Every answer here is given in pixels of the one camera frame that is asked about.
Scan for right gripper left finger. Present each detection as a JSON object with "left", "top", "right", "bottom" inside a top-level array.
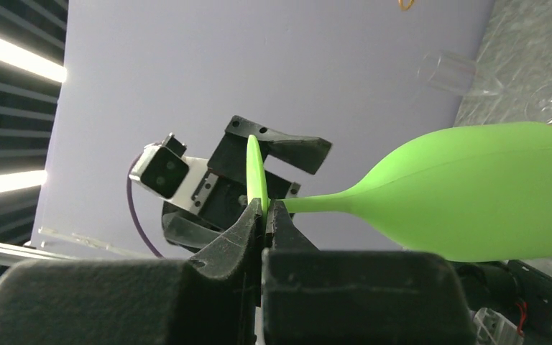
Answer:
[{"left": 0, "top": 200, "right": 262, "bottom": 344}]

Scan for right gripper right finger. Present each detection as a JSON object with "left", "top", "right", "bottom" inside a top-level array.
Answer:
[{"left": 262, "top": 201, "right": 476, "bottom": 344}]

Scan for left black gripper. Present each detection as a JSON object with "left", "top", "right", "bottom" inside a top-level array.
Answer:
[{"left": 162, "top": 116, "right": 332, "bottom": 250}]

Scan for green plastic wine glass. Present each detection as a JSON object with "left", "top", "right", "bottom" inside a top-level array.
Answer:
[{"left": 246, "top": 121, "right": 552, "bottom": 263}]

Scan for clear wine glass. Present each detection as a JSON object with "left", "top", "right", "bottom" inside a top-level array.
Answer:
[
  {"left": 525, "top": 84, "right": 552, "bottom": 124},
  {"left": 417, "top": 50, "right": 505, "bottom": 97}
]

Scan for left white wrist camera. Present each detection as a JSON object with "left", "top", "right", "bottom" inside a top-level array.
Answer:
[{"left": 128, "top": 133, "right": 217, "bottom": 216}]

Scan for gold wire glass rack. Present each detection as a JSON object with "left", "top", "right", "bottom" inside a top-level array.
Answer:
[{"left": 397, "top": 0, "right": 415, "bottom": 12}]

